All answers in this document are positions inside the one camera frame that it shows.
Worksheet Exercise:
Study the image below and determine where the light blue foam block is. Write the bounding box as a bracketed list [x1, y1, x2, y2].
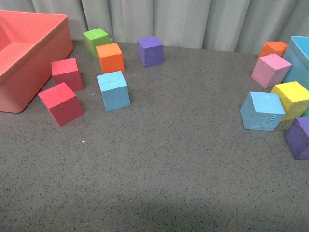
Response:
[97, 71, 131, 111]

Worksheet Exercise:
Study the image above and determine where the light blue foam block dented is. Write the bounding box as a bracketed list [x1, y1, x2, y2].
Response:
[240, 91, 285, 131]

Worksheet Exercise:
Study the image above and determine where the purple foam block rear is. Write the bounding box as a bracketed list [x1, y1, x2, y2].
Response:
[137, 36, 164, 68]

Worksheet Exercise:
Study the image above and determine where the purple foam block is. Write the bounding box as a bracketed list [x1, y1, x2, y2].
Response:
[137, 36, 164, 68]
[284, 117, 309, 160]

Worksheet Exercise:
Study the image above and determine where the orange foam block left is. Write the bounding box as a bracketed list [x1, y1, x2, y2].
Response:
[96, 43, 125, 74]

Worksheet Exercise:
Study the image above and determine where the orange foam block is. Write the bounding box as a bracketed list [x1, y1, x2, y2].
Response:
[258, 41, 288, 58]
[96, 43, 125, 74]

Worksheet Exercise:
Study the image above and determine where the red foam block front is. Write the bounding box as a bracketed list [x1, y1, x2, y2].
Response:
[38, 83, 84, 126]

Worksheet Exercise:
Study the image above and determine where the red foam block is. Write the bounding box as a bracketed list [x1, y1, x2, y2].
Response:
[51, 58, 84, 91]
[38, 83, 84, 126]

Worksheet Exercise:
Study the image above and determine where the green foam block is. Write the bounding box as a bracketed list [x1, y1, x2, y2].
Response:
[83, 28, 110, 58]

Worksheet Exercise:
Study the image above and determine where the red foam block rear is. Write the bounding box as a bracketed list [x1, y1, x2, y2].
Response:
[51, 58, 84, 91]

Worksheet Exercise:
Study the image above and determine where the pink foam block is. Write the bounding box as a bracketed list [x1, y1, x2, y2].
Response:
[251, 54, 292, 89]

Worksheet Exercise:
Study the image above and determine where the grey curtain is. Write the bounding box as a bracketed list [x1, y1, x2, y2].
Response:
[0, 0, 309, 54]

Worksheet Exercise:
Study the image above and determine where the yellow foam block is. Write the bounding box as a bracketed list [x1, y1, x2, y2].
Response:
[271, 81, 309, 121]

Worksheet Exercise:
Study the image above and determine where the red plastic bin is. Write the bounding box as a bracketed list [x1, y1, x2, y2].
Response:
[0, 10, 73, 113]

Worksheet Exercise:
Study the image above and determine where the orange foam block right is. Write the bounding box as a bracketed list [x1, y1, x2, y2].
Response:
[258, 41, 288, 58]

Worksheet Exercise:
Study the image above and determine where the purple foam block front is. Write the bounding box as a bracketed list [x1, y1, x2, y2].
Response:
[284, 117, 309, 160]

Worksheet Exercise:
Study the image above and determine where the light blue plastic bin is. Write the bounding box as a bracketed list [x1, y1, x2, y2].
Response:
[282, 36, 309, 90]

